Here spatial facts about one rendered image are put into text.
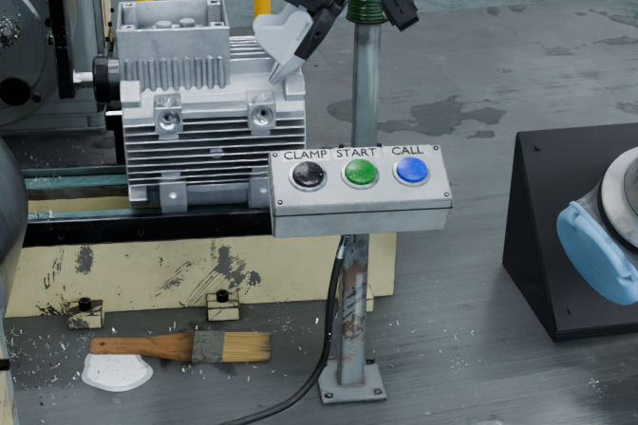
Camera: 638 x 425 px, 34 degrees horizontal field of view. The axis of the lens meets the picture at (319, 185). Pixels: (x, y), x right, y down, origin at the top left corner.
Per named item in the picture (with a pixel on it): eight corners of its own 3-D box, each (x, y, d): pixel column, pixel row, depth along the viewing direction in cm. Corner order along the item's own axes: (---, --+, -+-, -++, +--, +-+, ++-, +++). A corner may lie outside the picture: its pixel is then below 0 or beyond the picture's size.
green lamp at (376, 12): (349, 25, 149) (350, -7, 147) (344, 10, 154) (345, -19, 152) (392, 24, 150) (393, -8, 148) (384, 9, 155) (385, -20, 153)
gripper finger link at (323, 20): (289, 43, 114) (329, -27, 111) (302, 49, 115) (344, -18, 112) (292, 58, 110) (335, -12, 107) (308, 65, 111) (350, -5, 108)
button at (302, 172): (292, 196, 100) (293, 184, 99) (290, 172, 102) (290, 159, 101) (325, 194, 100) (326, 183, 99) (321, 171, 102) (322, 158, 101)
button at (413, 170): (397, 192, 101) (399, 179, 100) (392, 167, 103) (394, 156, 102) (427, 190, 102) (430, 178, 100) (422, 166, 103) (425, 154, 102)
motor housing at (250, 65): (130, 235, 119) (117, 78, 110) (133, 159, 135) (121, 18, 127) (307, 225, 121) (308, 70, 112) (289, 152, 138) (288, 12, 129)
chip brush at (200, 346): (87, 362, 118) (86, 357, 117) (95, 336, 122) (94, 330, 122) (272, 362, 118) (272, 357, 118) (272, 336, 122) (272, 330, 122)
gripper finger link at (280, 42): (234, 63, 115) (275, -10, 111) (280, 86, 117) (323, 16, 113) (234, 74, 112) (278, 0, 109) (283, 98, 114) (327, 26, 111)
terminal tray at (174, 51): (121, 95, 115) (116, 32, 112) (123, 60, 125) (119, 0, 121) (231, 90, 117) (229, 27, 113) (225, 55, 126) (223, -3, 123)
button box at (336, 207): (272, 240, 102) (273, 206, 98) (266, 182, 106) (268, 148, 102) (446, 230, 104) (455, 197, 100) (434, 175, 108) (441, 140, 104)
